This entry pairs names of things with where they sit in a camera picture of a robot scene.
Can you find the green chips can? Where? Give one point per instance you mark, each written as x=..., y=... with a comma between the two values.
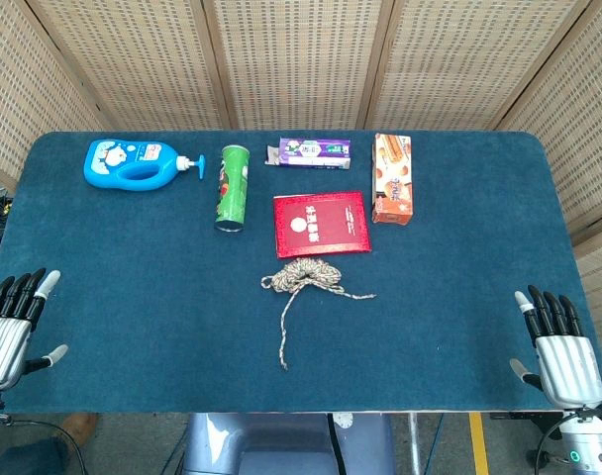
x=231, y=188

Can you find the purple toothpaste box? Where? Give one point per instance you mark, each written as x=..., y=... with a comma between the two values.
x=311, y=148

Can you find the metal table leg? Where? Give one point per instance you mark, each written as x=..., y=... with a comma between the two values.
x=415, y=445

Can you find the red certificate booklet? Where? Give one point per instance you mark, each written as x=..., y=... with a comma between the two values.
x=321, y=227

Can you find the blue trouser leg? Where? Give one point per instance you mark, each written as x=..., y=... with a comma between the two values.
x=24, y=457

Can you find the white round table bracket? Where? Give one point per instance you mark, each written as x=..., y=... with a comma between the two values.
x=343, y=421

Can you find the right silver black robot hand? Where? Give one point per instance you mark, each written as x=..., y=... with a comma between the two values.
x=571, y=368

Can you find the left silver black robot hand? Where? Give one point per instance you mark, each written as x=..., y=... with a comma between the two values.
x=4, y=346

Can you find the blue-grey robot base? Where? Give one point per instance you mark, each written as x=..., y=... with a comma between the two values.
x=281, y=445

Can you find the brown shoe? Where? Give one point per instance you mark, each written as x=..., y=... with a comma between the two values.
x=80, y=428

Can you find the dark blue table cloth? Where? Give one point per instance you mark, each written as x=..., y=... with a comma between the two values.
x=132, y=297

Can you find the blue pump soap bottle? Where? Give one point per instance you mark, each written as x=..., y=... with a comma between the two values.
x=108, y=163

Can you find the woven bamboo screen panel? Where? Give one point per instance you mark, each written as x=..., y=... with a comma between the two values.
x=454, y=64
x=578, y=148
x=24, y=99
x=132, y=64
x=301, y=64

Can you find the orange biscuit box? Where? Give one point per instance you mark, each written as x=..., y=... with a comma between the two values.
x=392, y=188

